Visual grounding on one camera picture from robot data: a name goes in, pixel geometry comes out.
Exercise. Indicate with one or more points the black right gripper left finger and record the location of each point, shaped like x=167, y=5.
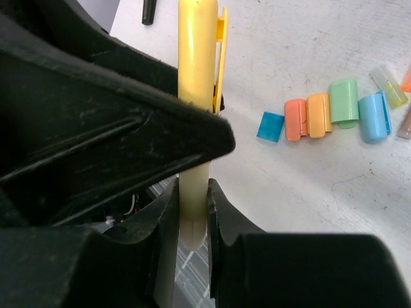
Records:
x=130, y=265

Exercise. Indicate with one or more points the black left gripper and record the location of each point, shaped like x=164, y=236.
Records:
x=65, y=24

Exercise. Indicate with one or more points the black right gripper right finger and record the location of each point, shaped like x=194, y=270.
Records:
x=249, y=267

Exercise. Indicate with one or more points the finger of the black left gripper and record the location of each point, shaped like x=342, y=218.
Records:
x=75, y=136

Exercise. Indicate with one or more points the bright blue cap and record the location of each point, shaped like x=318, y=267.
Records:
x=270, y=127

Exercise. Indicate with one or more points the pastel orange cap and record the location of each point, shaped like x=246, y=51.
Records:
x=318, y=115

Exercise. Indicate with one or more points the coral orange cap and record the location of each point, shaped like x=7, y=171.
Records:
x=295, y=119

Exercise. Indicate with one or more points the pastel green cap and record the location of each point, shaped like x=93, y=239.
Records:
x=343, y=95

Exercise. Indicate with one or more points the pastel blue cap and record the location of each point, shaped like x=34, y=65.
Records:
x=375, y=123

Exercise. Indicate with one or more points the thin orange pen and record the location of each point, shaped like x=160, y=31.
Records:
x=404, y=131

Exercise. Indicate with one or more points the clear yellow pen cap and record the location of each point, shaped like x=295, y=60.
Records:
x=386, y=82

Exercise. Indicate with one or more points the clear orange pen cap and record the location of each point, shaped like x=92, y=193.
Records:
x=406, y=86

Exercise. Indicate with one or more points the pale yellow highlighter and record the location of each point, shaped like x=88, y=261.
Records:
x=193, y=188

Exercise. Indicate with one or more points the black pink-capped highlighter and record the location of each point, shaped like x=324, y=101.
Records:
x=148, y=12

